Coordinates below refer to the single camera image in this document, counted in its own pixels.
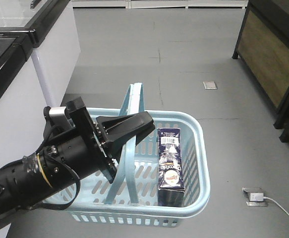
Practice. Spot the light blue plastic basket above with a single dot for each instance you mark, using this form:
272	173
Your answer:
133	198

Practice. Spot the dark blue cookie box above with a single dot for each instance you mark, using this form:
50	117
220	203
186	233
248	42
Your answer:
170	186

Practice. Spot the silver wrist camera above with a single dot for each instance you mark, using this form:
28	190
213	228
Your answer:
58	116

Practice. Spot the white store shelving unit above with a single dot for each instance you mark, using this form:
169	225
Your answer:
137	4

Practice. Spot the open floor socket box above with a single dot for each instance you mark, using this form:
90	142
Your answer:
246	190

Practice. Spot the steel floor outlet plate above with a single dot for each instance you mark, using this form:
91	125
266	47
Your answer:
210	85

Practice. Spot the wooden black-framed display stand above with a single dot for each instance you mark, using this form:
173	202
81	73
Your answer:
263	45

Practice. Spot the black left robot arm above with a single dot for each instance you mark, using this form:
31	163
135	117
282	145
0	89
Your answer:
22	186

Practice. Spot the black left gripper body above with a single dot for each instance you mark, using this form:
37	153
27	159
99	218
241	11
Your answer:
70	153

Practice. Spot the far white chest freezer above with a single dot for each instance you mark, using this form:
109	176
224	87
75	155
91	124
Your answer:
51	28

